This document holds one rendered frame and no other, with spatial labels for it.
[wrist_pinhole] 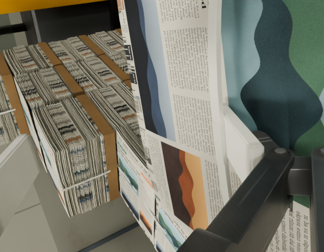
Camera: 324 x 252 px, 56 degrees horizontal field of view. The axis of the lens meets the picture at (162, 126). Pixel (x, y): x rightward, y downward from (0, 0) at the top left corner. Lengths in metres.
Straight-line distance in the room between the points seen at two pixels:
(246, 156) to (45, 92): 1.26
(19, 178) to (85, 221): 3.14
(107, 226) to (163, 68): 3.14
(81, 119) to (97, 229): 2.28
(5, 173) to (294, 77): 0.16
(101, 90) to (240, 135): 1.21
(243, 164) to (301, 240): 0.07
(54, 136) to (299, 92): 1.02
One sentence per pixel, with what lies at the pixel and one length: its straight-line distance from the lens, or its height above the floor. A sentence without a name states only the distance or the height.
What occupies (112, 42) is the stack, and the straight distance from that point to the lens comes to 1.78.
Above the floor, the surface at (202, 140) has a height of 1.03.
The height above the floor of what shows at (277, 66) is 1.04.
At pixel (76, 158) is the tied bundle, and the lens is 1.12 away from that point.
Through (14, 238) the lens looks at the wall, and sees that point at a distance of 3.33.
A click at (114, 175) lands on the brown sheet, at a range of 1.25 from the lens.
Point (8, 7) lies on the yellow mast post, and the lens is 2.02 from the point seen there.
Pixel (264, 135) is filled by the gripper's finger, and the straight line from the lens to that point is 0.18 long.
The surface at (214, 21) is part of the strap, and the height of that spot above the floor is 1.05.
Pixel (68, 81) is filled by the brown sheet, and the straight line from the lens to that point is 1.42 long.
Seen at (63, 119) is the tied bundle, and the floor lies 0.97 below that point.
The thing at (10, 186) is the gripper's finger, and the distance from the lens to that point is 0.20.
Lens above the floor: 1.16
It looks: 26 degrees down
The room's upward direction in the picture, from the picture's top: 110 degrees counter-clockwise
